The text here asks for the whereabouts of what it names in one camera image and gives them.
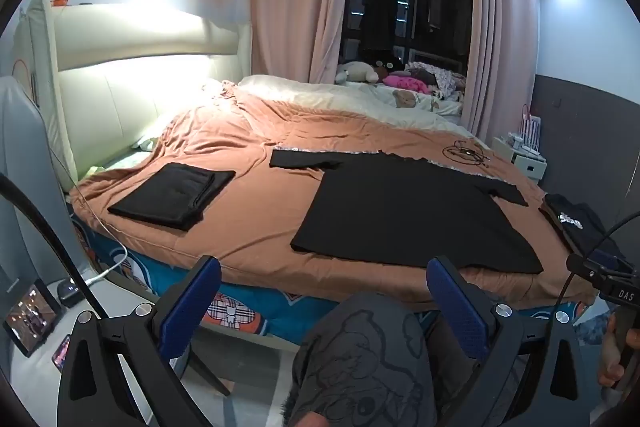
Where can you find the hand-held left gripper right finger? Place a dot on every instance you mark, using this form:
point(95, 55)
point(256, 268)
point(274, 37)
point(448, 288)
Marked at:
point(457, 312)

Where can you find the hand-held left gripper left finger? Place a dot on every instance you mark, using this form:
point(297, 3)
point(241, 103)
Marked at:
point(192, 307)

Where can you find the black T-shirt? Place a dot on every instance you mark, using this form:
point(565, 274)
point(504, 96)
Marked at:
point(400, 217)

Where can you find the folded black clothes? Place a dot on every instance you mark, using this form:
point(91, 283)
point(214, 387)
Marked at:
point(170, 197)

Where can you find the dark hanging clothes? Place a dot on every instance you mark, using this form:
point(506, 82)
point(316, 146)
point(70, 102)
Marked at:
point(450, 7)

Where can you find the person's right hand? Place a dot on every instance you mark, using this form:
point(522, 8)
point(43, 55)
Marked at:
point(607, 352)

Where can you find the black garment with white print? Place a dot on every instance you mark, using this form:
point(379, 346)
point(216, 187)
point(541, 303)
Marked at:
point(587, 212)

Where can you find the grey printed shorts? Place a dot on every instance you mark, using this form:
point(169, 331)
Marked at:
point(360, 357)

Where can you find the black charger block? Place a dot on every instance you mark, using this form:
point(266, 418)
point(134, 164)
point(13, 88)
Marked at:
point(69, 293)

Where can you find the smartphone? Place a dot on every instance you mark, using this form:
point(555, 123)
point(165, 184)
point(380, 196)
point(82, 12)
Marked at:
point(61, 354)

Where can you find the white bedside cabinet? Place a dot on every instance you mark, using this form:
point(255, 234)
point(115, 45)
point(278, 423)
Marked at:
point(530, 167)

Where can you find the tablet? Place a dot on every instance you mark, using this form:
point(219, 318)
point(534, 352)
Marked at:
point(30, 317)

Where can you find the pink striped bag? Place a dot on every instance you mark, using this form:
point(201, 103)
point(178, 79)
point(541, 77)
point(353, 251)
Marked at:
point(531, 132)

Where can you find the cream padded headboard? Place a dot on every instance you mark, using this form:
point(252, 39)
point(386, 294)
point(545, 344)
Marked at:
point(125, 97)

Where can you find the grey padded panel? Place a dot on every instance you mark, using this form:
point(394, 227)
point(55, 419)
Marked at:
point(15, 157)

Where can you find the floral patterned bedding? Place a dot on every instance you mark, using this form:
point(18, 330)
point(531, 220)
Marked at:
point(440, 79)

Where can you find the pink cloth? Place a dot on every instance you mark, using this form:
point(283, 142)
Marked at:
point(402, 83)

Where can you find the cream duvet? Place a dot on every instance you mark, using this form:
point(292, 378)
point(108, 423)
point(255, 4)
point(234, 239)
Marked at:
point(325, 97)

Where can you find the cream plush toy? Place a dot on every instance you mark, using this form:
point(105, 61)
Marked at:
point(357, 71)

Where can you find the cream padded panel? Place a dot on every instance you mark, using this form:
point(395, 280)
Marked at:
point(32, 57)

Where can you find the dark hanging coat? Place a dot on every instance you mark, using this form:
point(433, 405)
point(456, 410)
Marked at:
point(380, 7)

